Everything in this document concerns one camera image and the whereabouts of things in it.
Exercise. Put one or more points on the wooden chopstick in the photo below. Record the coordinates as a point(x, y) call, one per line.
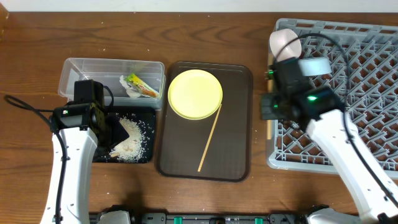
point(269, 90)
point(209, 139)

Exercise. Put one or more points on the light blue bowl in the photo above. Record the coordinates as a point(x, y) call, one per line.
point(315, 66)

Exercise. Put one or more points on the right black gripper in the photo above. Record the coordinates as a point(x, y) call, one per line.
point(266, 114)

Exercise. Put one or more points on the yellow plate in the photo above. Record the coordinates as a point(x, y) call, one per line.
point(195, 94)

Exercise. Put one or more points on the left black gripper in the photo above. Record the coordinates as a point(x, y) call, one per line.
point(120, 134)

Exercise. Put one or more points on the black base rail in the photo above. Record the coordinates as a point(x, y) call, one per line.
point(318, 214)

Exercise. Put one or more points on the green snack wrapper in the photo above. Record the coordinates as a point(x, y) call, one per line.
point(142, 87)

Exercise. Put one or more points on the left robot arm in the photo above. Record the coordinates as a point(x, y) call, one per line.
point(79, 130)

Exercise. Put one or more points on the dark brown serving tray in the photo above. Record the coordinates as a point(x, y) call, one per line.
point(182, 141)

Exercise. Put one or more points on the grey dishwasher rack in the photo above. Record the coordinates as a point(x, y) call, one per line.
point(372, 101)

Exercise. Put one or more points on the clear plastic bin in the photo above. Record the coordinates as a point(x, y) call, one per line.
point(107, 71)

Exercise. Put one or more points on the rice and food scraps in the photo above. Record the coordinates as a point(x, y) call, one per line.
point(130, 150)

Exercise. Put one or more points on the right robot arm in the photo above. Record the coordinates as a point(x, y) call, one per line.
point(321, 114)

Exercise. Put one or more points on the white tissue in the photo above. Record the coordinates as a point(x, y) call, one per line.
point(130, 89)

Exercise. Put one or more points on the black waste tray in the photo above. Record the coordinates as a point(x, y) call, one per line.
point(145, 118)

